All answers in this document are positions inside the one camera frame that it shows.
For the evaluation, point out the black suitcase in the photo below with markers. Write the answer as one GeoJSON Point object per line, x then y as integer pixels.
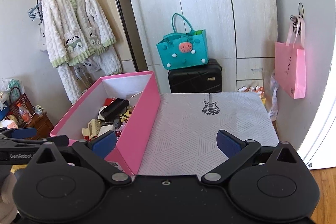
{"type": "Point", "coordinates": [206, 78]}

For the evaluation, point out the white fleece bathrobe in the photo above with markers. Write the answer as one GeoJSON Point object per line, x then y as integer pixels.
{"type": "Point", "coordinates": [77, 31]}

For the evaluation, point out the black tray lid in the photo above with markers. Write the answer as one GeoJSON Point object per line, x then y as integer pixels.
{"type": "Point", "coordinates": [114, 108]}

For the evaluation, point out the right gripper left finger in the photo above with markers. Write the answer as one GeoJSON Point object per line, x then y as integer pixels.
{"type": "Point", "coordinates": [92, 155]}

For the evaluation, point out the cream hair claw clip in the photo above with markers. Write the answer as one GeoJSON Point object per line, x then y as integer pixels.
{"type": "Point", "coordinates": [92, 130]}

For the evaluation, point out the white wardrobe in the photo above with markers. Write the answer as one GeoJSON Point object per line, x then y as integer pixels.
{"type": "Point", "coordinates": [240, 35]}

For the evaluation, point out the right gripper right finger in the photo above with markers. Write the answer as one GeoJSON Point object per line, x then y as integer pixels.
{"type": "Point", "coordinates": [238, 152]}

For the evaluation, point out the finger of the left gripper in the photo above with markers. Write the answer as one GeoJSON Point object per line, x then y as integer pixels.
{"type": "Point", "coordinates": [12, 144]}
{"type": "Point", "coordinates": [19, 133]}

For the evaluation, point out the pink paper bag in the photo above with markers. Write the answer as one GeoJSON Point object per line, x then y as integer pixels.
{"type": "Point", "coordinates": [290, 62]}

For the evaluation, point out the pink storage box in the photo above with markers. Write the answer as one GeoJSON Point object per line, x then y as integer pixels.
{"type": "Point", "coordinates": [140, 89]}

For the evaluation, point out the white charger cube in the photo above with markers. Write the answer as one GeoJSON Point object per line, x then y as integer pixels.
{"type": "Point", "coordinates": [106, 128]}

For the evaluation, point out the wooden side cabinet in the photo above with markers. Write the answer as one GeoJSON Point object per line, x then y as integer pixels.
{"type": "Point", "coordinates": [42, 124]}

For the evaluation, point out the white patterned table mat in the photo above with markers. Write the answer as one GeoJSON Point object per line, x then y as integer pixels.
{"type": "Point", "coordinates": [183, 139]}

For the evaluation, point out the red patterned envelope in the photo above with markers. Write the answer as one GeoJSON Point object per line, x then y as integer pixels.
{"type": "Point", "coordinates": [108, 101]}

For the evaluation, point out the teal felt tote bag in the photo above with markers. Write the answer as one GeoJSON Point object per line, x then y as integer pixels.
{"type": "Point", "coordinates": [182, 50]}

